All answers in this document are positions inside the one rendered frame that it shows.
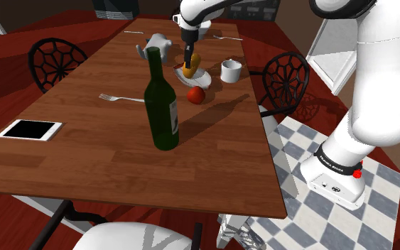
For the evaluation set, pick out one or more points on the silver fork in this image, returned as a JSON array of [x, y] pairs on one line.
[[123, 98]]

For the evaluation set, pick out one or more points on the dark cabinet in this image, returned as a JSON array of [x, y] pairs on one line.
[[116, 8]]

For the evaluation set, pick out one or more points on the white tablet with black screen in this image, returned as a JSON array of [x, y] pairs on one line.
[[30, 129]]

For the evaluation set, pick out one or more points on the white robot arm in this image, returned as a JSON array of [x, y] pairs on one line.
[[383, 79]]

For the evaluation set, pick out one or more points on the white teapot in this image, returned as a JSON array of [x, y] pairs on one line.
[[158, 43]]

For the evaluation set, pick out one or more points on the silver knife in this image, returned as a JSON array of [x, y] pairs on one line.
[[133, 32]]

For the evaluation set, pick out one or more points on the white framed door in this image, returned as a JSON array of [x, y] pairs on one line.
[[334, 55]]

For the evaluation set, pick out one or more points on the silver spoon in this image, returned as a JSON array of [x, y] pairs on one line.
[[227, 37]]

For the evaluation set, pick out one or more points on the wooden dining table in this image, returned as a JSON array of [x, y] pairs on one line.
[[99, 162]]

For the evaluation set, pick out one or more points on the chair with white seat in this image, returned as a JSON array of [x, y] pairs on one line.
[[127, 237]]

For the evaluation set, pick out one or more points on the black web-back chair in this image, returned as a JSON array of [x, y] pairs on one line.
[[272, 65], [39, 52]]

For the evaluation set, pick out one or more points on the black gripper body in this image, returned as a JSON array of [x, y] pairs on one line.
[[189, 36]]

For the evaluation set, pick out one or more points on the red apple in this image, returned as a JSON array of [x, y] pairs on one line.
[[196, 95]]

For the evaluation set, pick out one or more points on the white cup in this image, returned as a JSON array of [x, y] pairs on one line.
[[230, 71]]

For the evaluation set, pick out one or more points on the white shallow bowl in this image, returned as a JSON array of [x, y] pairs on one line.
[[199, 80]]

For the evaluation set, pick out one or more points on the dark kitchen appliance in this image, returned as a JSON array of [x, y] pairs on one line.
[[255, 10]]

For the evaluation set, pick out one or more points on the green wine bottle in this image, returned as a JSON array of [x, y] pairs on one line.
[[160, 110]]

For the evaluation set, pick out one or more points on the yellow fruit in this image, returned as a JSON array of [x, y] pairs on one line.
[[195, 62]]

